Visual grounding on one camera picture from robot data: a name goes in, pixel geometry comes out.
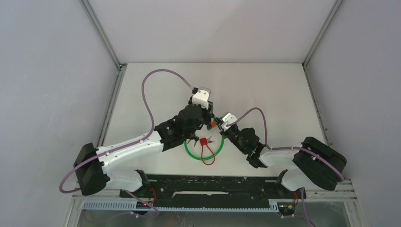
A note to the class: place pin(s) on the left aluminium corner post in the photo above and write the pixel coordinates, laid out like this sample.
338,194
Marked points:
93,18

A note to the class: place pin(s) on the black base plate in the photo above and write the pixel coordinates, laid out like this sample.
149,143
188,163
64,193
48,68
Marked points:
192,191

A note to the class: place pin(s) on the green cable lock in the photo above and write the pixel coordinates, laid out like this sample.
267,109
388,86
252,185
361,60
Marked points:
209,160

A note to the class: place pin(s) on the grey cable duct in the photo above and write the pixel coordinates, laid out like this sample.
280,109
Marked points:
139,206

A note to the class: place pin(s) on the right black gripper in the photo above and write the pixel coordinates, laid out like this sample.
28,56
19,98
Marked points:
224,133

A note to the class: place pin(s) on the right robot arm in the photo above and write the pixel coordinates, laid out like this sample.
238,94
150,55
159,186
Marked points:
312,163

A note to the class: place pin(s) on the right aluminium corner post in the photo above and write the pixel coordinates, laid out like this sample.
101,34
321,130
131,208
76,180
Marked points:
322,32

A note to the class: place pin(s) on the aluminium corner post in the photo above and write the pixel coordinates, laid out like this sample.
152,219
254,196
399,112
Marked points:
93,18
322,32

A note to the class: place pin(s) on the aluminium front frame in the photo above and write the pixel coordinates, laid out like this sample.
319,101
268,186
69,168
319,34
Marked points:
344,194

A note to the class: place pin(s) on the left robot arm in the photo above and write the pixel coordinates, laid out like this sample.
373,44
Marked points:
97,168

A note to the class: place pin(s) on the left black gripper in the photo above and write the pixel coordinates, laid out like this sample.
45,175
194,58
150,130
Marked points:
207,113

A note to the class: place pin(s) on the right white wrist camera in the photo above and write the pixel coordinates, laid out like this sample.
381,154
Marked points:
228,120

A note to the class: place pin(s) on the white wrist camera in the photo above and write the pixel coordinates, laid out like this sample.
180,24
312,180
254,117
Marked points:
228,120
200,96

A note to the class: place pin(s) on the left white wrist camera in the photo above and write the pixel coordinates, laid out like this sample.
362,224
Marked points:
200,96

